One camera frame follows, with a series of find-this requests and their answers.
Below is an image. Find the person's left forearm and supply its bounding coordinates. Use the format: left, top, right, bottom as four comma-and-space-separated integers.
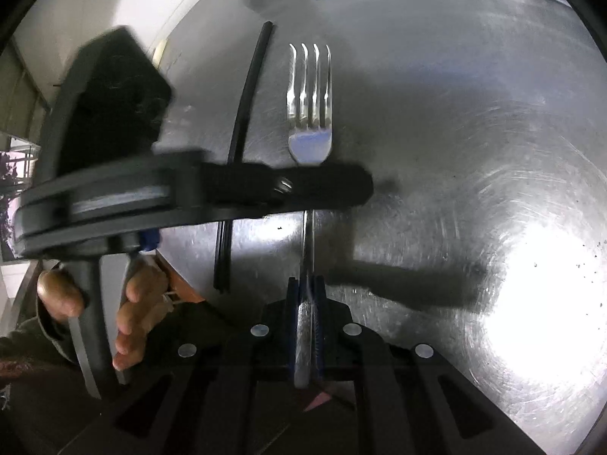
0, 301, 83, 389

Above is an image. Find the person's left hand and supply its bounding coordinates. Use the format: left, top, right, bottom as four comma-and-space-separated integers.
37, 260, 170, 371

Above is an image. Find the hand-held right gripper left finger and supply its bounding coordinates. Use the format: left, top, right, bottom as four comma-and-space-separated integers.
61, 277, 301, 455

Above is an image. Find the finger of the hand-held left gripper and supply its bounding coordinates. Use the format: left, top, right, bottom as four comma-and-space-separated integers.
201, 161, 376, 221

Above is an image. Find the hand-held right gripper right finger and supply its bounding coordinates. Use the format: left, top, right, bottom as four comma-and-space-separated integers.
310, 277, 546, 455

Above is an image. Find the black chopstick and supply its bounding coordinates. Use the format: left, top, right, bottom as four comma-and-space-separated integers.
222, 21, 275, 293
213, 20, 270, 292

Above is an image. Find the silver metal fork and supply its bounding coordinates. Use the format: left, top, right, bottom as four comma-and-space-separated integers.
286, 42, 333, 388

